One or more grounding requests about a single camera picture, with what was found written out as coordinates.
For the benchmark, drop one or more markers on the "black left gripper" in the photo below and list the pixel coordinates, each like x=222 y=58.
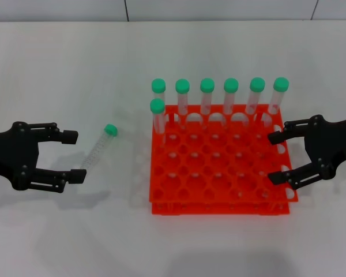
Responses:
x=11 y=153

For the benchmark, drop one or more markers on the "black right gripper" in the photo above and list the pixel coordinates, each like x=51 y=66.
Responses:
x=331 y=141

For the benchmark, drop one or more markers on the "clear test tube green cap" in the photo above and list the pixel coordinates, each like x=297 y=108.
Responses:
x=257 y=84
x=207 y=85
x=182 y=86
x=158 y=85
x=157 y=106
x=111 y=129
x=231 y=85
x=281 y=84

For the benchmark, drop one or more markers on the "orange test tube rack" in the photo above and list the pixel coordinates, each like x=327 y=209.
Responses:
x=190 y=211

